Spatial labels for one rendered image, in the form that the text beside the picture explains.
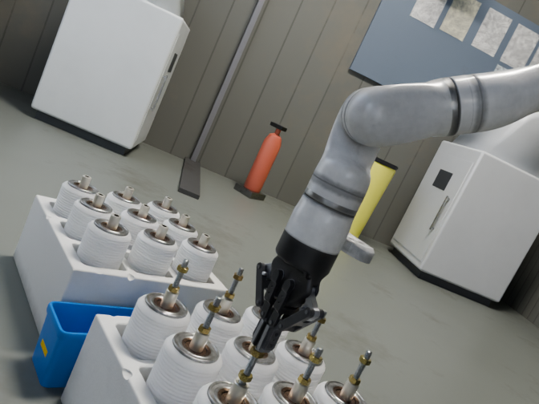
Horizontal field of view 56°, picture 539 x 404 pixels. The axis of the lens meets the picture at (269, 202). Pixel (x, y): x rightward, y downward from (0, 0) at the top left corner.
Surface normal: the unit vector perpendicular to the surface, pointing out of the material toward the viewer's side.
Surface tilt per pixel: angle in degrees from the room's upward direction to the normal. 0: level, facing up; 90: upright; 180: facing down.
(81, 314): 88
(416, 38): 90
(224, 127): 90
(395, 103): 74
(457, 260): 90
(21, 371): 0
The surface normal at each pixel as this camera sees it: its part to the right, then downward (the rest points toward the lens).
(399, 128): 0.31, 0.34
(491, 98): 0.00, 0.03
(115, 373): -0.73, -0.22
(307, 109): 0.13, 0.24
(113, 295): 0.54, 0.39
